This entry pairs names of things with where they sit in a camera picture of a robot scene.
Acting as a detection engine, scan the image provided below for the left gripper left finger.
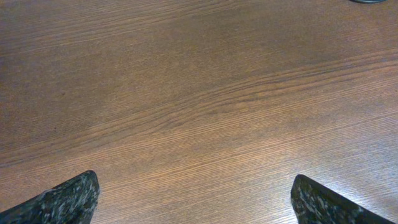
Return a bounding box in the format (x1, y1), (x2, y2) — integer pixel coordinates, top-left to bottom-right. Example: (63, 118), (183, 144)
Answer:
(1, 170), (100, 224)

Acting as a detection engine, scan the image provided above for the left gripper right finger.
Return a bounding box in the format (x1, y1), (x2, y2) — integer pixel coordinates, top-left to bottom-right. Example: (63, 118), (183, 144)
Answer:
(290, 174), (394, 224)

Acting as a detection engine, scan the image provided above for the black cable short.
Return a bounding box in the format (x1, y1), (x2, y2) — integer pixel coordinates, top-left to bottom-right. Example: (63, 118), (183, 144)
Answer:
(349, 0), (387, 4)

